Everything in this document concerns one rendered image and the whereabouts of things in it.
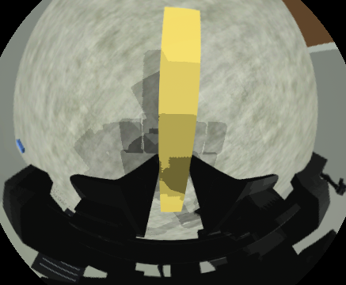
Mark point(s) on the yellow bar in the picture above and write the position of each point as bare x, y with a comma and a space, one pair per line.
178, 102

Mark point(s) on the blue rectangular bar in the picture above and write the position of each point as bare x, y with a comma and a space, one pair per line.
20, 146

